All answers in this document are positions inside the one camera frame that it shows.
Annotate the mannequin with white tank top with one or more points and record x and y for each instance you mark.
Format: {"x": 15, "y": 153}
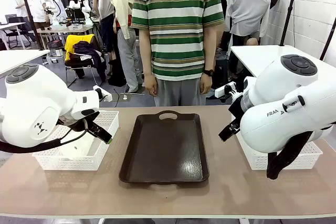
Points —
{"x": 106, "y": 3}

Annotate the grey mannequin base plate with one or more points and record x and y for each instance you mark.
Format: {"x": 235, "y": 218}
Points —
{"x": 123, "y": 97}

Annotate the white office desk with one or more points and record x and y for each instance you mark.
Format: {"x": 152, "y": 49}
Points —
{"x": 10, "y": 26}

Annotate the person in white shirt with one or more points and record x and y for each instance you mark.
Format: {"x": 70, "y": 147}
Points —
{"x": 38, "y": 6}
{"x": 19, "y": 3}

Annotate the black wristwatch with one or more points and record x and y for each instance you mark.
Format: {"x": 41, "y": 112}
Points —
{"x": 208, "y": 72}

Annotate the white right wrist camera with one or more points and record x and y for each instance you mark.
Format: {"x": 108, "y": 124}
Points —
{"x": 223, "y": 90}

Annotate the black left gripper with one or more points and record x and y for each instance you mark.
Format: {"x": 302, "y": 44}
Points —
{"x": 78, "y": 127}

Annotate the person's right forearm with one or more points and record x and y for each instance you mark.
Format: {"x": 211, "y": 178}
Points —
{"x": 146, "y": 61}

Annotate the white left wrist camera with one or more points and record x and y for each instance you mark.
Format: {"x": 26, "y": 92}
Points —
{"x": 103, "y": 95}

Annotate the person in green striped shirt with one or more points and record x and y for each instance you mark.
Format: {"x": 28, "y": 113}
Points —
{"x": 178, "y": 24}

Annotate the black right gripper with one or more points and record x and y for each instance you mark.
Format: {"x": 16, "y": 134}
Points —
{"x": 236, "y": 110}

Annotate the mannequin with white shirt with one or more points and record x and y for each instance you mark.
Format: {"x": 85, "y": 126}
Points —
{"x": 248, "y": 3}

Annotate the person's left hand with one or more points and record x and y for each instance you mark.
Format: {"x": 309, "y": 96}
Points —
{"x": 206, "y": 85}

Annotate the black slanted stand pole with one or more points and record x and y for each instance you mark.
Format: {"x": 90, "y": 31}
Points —
{"x": 329, "y": 37}

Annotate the mannequin with cream shirt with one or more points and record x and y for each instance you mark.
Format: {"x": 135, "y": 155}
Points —
{"x": 124, "y": 11}

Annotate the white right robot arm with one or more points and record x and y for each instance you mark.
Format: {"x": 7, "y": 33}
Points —
{"x": 275, "y": 124}

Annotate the slim black tripod stand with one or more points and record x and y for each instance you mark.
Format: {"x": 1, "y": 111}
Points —
{"x": 288, "y": 11}

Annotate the white perforated plastic basket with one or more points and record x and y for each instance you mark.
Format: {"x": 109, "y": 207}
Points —
{"x": 256, "y": 161}
{"x": 78, "y": 163}

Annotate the black office chair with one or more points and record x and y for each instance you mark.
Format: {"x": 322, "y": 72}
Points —
{"x": 15, "y": 31}

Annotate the black metal frame chair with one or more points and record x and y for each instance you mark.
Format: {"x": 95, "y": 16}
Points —
{"x": 78, "y": 64}

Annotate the person in black jacket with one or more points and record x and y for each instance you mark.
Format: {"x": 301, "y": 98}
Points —
{"x": 223, "y": 11}

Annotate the black red tool case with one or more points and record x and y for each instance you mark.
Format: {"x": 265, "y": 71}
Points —
{"x": 55, "y": 45}

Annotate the person's left forearm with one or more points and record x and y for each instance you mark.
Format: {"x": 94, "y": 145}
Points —
{"x": 211, "y": 57}

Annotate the cluttered background work table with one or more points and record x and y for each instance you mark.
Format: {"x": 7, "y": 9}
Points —
{"x": 65, "y": 27}

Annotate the person's right hand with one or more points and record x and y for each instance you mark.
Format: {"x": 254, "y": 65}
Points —
{"x": 151, "y": 85}

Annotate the yellow garment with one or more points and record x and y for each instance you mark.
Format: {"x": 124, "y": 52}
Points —
{"x": 69, "y": 44}

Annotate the dark purple clothes pile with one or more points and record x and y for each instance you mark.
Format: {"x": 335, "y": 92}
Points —
{"x": 90, "y": 51}

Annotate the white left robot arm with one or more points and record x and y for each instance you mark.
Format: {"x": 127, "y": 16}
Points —
{"x": 39, "y": 103}

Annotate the dark brown plastic tray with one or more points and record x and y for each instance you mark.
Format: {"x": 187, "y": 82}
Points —
{"x": 162, "y": 150}

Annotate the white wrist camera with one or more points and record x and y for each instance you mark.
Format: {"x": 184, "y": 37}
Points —
{"x": 103, "y": 95}
{"x": 223, "y": 90}

